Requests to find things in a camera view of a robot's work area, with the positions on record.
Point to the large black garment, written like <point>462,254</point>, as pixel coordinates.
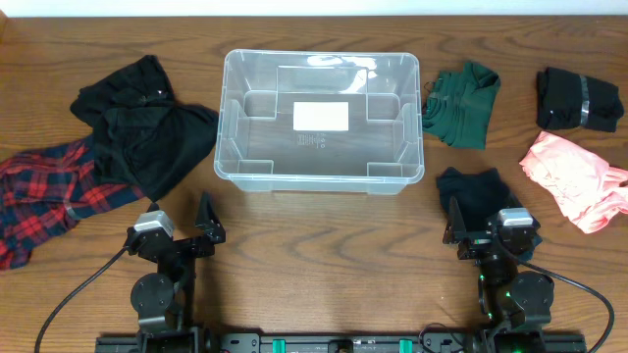
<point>143,135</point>

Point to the dark green shirt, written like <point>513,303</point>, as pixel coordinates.
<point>459,107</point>

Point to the white label in bin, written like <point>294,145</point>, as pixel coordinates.
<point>320,116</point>

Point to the dark navy garment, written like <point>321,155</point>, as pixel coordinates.
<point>479,196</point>

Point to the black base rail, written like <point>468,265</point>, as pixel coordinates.
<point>428,341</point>

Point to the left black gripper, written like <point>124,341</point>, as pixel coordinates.
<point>185,245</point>

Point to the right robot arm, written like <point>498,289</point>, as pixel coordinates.
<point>516,303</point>

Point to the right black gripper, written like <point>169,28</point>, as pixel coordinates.
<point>456,231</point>

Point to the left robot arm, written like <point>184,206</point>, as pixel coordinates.
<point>164,299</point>

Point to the clear plastic storage bin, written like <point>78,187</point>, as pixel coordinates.
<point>257,148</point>

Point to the black rolled garment with band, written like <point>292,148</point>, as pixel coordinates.
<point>568,100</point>

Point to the pink crumpled garment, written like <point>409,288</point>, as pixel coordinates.
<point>589,191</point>

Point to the red plaid flannel shirt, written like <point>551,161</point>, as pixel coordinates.
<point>46,192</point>

